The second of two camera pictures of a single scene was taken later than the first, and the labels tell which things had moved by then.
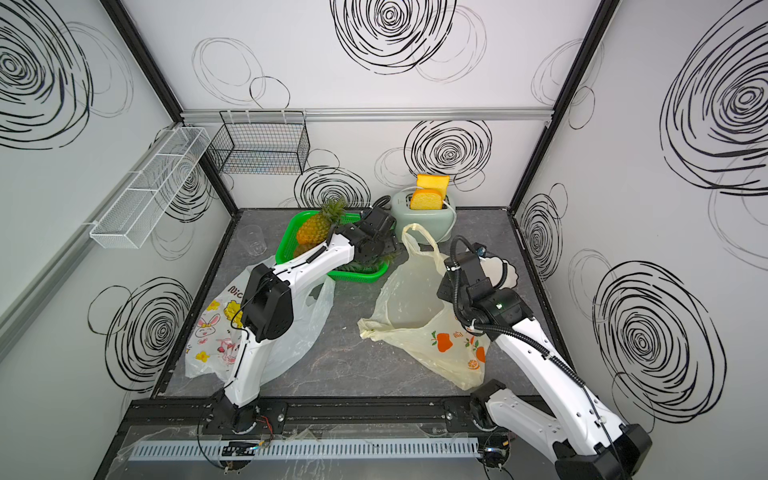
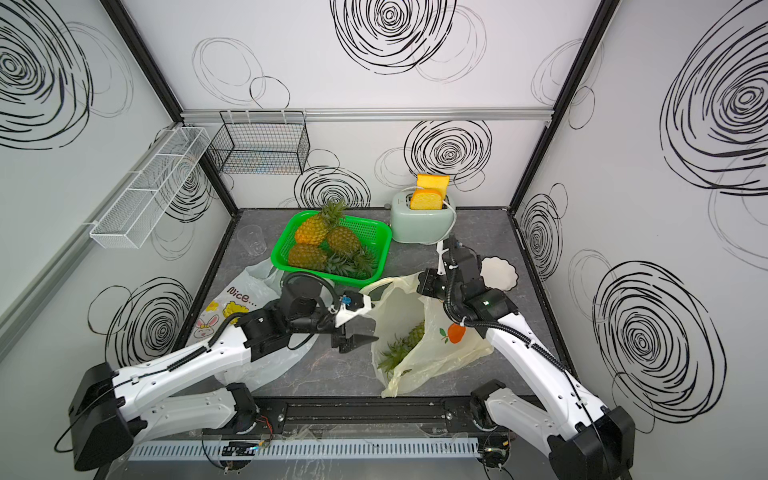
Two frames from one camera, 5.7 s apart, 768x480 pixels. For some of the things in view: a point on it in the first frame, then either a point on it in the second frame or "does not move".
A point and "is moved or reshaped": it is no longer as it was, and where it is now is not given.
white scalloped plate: [501, 273] does not move
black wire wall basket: [267, 142] does not move
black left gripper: [391, 243] → [351, 342]
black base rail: [317, 417] does not move
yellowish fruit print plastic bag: [418, 324] is moved or reshaped
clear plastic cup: [253, 239] does not move
